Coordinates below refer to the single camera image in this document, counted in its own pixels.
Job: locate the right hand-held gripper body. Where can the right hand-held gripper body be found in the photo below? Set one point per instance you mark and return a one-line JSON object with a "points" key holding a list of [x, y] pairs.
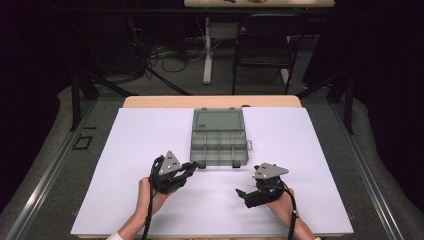
{"points": [[268, 171]]}

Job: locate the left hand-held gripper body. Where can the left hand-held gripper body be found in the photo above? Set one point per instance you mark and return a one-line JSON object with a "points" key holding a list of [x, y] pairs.
{"points": [[168, 166]]}

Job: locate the grey translucent compartment box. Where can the grey translucent compartment box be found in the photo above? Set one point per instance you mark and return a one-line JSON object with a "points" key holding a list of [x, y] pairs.
{"points": [[218, 148]]}

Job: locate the person's left hand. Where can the person's left hand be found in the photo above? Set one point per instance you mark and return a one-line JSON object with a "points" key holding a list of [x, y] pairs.
{"points": [[144, 196]]}

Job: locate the person's right hand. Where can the person's right hand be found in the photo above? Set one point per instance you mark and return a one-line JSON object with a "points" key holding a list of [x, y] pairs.
{"points": [[281, 210]]}

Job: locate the white table mat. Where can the white table mat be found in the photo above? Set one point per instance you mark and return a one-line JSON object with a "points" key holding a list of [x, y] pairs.
{"points": [[133, 140]]}

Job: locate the black tape strip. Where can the black tape strip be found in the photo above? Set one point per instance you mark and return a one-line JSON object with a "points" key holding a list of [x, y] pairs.
{"points": [[89, 128]]}

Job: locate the black metal stand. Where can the black metal stand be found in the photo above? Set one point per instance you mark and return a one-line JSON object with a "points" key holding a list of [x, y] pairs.
{"points": [[348, 100], [75, 100]]}

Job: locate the wooden desk with white legs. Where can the wooden desk with white legs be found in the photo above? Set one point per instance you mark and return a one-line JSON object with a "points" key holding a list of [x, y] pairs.
{"points": [[207, 50]]}

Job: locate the black folding chair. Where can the black folding chair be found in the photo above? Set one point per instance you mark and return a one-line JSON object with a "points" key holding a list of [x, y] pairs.
{"points": [[266, 46]]}

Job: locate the grey box under desk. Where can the grey box under desk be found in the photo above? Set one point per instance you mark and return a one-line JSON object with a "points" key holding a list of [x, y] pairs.
{"points": [[224, 31]]}

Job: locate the small dark object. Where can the small dark object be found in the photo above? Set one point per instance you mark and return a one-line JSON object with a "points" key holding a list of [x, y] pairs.
{"points": [[230, 1]]}

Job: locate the aluminium floor rail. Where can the aluminium floor rail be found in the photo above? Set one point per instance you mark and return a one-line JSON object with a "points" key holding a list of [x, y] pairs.
{"points": [[366, 173], [50, 173]]}

